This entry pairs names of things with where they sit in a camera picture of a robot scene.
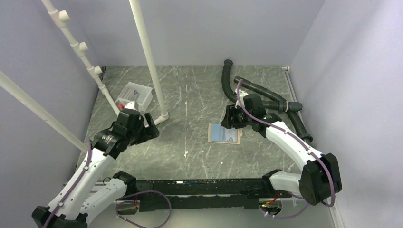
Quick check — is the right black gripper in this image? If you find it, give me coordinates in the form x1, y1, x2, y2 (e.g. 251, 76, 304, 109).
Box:
221, 104, 253, 129

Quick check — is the thin credit card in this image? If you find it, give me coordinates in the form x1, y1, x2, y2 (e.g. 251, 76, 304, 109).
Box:
220, 129, 239, 143

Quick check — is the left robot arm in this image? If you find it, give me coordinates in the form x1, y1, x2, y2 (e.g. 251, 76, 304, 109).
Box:
31, 108, 160, 228

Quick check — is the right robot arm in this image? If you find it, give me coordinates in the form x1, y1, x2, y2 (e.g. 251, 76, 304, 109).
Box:
221, 94, 342, 207

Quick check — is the white plastic card tray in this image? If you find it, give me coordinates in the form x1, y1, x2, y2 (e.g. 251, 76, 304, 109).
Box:
115, 82, 153, 112

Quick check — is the cards stack in tray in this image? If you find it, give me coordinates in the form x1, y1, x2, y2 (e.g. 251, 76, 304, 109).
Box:
121, 88, 140, 101

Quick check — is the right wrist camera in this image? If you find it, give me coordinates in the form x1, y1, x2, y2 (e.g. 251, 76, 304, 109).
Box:
236, 89, 248, 101

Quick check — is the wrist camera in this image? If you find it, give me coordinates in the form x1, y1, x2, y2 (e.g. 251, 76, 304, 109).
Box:
117, 101, 138, 111
236, 89, 248, 101

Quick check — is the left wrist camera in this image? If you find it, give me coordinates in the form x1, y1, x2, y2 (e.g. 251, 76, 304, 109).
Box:
117, 101, 138, 111

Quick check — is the black corrugated hose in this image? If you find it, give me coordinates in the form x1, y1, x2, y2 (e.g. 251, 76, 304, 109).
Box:
221, 59, 314, 144

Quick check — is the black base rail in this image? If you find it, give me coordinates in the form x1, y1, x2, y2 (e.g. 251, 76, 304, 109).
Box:
108, 171, 292, 212

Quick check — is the white PVC pipe frame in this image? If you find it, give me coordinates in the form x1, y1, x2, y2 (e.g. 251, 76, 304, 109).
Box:
0, 0, 169, 152

